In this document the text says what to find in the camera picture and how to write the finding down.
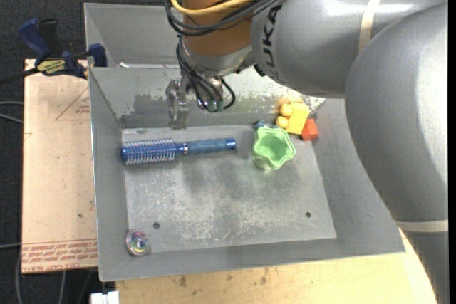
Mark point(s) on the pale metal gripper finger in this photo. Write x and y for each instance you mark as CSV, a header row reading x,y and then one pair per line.
x,y
183,115
172,96

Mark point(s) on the green star-shaped cup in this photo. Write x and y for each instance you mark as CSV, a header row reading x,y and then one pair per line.
x,y
272,149

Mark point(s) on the orange-red small block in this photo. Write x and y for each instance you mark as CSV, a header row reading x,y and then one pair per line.
x,y
310,131

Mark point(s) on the blue round hairbrush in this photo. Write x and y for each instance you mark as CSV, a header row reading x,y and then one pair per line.
x,y
160,150

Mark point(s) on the yellow toy building block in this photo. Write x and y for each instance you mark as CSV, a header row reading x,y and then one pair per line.
x,y
297,117

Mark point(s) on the iridescent round glass thing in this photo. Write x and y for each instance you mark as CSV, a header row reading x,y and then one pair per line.
x,y
137,242

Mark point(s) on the brown cardboard board red print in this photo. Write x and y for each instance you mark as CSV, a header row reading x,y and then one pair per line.
x,y
57,167

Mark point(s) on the grey metal bin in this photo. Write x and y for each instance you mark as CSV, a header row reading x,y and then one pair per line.
x,y
228,203

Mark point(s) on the small teal thing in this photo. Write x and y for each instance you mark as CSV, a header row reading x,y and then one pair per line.
x,y
260,124

